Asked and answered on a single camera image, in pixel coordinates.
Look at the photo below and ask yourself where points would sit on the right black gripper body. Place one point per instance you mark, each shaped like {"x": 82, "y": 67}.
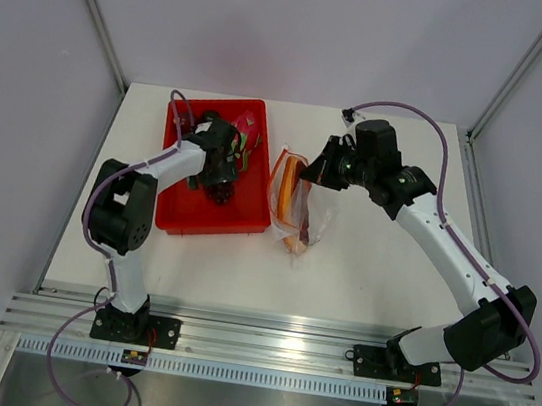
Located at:
{"x": 348, "y": 169}

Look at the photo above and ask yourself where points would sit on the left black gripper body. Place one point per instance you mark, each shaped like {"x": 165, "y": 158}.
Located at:
{"x": 224, "y": 172}

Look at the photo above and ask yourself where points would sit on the dark red grape bunch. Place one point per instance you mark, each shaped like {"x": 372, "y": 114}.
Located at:
{"x": 220, "y": 193}

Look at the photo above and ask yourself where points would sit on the clear orange zip top bag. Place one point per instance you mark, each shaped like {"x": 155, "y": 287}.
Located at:
{"x": 322, "y": 208}

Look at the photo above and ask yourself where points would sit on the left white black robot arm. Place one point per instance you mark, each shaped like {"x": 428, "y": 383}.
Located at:
{"x": 120, "y": 211}

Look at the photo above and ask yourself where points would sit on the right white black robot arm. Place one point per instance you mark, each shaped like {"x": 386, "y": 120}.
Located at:
{"x": 495, "y": 314}

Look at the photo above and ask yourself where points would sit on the pink dragon fruit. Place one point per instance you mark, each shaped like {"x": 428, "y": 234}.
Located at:
{"x": 247, "y": 139}

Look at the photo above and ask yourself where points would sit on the dark plum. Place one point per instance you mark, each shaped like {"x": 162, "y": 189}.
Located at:
{"x": 209, "y": 116}

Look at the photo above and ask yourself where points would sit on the red plastic tray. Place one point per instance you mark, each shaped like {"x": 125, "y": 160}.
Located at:
{"x": 181, "y": 211}

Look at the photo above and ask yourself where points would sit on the left small circuit board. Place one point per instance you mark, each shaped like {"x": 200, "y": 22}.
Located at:
{"x": 134, "y": 357}

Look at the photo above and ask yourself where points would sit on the small circuit board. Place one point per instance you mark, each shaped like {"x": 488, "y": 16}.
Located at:
{"x": 134, "y": 357}
{"x": 403, "y": 397}

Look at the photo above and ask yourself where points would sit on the right small circuit board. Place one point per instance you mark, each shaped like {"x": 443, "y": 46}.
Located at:
{"x": 403, "y": 397}

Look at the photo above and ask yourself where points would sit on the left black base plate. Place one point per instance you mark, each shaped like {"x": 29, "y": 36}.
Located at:
{"x": 125, "y": 328}

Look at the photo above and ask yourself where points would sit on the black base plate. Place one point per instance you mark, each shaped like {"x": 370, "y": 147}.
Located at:
{"x": 125, "y": 328}
{"x": 372, "y": 362}

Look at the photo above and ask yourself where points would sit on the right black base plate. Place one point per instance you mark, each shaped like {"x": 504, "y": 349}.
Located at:
{"x": 372, "y": 362}

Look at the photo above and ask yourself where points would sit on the aluminium mounting rail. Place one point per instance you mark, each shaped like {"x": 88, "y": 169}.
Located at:
{"x": 232, "y": 335}

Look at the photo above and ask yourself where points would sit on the left aluminium corner post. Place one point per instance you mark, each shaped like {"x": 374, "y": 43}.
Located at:
{"x": 101, "y": 30}

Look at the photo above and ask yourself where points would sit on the aluminium corner post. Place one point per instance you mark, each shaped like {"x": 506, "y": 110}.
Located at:
{"x": 101, "y": 30}
{"x": 503, "y": 94}

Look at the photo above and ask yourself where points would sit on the right aluminium corner post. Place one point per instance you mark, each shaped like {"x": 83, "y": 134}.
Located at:
{"x": 503, "y": 94}

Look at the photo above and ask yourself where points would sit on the white slotted cable duct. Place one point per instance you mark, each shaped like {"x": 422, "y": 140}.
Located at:
{"x": 209, "y": 370}

